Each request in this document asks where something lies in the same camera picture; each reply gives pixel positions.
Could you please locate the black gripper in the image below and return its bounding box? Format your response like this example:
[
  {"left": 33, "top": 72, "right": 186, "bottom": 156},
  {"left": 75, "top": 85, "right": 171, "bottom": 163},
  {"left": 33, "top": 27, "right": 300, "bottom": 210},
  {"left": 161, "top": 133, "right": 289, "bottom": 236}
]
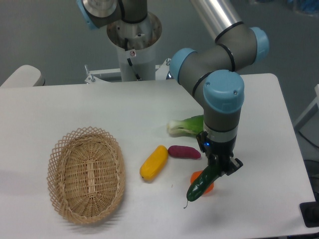
[{"left": 196, "top": 131, "right": 243, "bottom": 175}]

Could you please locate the dark green cucumber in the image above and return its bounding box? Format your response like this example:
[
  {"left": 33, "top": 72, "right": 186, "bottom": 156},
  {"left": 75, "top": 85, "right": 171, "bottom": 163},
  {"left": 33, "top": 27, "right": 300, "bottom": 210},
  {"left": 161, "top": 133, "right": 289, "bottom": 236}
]
[{"left": 184, "top": 164, "right": 221, "bottom": 209}]

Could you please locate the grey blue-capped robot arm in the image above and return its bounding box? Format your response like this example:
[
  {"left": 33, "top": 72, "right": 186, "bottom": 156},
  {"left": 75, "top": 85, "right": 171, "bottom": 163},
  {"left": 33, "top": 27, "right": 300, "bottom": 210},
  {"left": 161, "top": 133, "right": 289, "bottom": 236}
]
[{"left": 77, "top": 0, "right": 269, "bottom": 176}]

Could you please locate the orange toy vegetable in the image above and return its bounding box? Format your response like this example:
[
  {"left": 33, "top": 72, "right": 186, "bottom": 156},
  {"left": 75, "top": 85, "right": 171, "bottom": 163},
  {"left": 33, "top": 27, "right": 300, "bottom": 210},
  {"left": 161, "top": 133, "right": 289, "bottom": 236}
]
[{"left": 190, "top": 170, "right": 214, "bottom": 195}]

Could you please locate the purple sweet potato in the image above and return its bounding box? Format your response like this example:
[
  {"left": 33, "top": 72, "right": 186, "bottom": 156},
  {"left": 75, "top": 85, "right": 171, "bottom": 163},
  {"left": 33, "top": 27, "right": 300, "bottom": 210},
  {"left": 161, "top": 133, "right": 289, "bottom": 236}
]
[{"left": 168, "top": 145, "right": 201, "bottom": 159}]

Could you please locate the green white bok choy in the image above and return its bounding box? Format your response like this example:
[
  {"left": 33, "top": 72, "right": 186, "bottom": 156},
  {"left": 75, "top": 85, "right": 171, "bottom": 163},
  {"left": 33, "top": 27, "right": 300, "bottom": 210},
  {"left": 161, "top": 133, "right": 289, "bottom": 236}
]
[{"left": 166, "top": 115, "right": 204, "bottom": 135}]

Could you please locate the yellow toy corn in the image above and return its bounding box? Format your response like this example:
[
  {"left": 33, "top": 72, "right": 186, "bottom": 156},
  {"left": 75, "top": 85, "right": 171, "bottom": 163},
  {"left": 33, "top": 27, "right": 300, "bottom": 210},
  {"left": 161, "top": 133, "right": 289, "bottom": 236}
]
[{"left": 140, "top": 145, "right": 168, "bottom": 181}]

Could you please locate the white furniture at right edge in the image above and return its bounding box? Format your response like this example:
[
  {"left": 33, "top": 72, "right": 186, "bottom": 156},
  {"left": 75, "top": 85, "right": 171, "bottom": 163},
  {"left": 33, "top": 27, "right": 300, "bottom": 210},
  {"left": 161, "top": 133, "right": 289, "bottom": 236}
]
[{"left": 293, "top": 84, "right": 319, "bottom": 131}]

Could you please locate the black device at table edge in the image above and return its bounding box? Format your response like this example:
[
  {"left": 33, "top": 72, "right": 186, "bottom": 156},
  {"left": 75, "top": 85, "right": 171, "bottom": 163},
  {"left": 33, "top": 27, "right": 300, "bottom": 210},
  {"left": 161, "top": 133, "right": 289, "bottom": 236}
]
[{"left": 300, "top": 201, "right": 319, "bottom": 228}]

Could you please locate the oval wicker basket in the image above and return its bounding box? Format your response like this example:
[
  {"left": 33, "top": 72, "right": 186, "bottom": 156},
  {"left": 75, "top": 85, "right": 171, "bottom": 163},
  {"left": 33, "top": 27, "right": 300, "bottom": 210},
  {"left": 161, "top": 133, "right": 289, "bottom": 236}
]
[{"left": 47, "top": 126, "right": 126, "bottom": 225}]

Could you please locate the white chair armrest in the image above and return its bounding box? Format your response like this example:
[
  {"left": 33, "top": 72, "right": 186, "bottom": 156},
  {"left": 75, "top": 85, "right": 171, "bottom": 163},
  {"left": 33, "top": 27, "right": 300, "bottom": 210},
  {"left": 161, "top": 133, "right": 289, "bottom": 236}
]
[{"left": 0, "top": 65, "right": 45, "bottom": 89}]

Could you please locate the white metal base frame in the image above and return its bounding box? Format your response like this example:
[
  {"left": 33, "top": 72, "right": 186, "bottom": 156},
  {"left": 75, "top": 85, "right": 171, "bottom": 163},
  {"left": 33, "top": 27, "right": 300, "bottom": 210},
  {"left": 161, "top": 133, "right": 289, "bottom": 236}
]
[{"left": 84, "top": 58, "right": 174, "bottom": 84}]

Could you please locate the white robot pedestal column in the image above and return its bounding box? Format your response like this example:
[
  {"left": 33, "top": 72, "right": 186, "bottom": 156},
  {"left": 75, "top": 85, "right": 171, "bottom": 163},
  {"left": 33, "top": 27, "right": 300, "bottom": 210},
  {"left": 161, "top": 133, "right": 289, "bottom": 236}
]
[{"left": 107, "top": 12, "right": 162, "bottom": 82}]

